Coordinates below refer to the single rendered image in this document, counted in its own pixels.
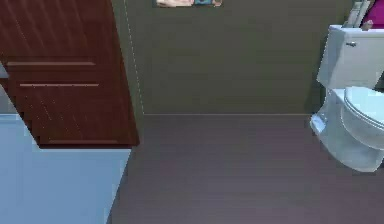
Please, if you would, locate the dark red wooden door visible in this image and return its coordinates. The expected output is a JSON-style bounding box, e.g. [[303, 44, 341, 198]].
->
[[0, 0, 141, 150]]

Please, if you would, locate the framed wall picture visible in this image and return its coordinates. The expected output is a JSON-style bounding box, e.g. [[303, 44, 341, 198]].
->
[[152, 0, 224, 8]]

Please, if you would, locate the white toilet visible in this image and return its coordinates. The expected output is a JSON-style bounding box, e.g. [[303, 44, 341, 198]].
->
[[309, 24, 384, 173]]

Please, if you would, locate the magenta box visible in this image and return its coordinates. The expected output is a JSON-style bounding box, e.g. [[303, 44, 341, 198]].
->
[[362, 0, 384, 31]]

